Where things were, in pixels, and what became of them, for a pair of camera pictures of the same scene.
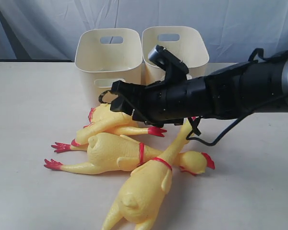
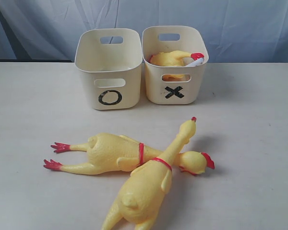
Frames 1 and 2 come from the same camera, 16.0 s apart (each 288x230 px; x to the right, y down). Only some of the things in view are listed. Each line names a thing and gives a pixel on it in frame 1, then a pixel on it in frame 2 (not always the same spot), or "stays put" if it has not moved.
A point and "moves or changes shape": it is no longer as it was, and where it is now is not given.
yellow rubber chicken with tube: (102, 120) moves or changes shape
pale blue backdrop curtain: (46, 30) stays put
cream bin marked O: (113, 54) stays put
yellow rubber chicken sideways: (110, 151) stays put
